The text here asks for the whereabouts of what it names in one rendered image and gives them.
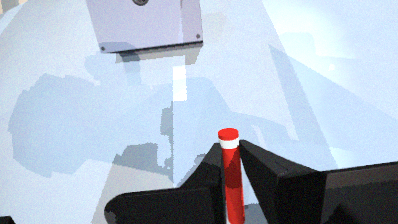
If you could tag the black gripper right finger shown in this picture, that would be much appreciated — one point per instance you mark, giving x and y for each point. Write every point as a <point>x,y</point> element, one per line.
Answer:
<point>291,193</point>

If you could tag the grey metal panel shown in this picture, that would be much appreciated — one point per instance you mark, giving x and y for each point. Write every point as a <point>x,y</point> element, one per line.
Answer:
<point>131,27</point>

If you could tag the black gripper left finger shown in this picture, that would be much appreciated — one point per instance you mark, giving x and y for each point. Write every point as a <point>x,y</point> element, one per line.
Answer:
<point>201,199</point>

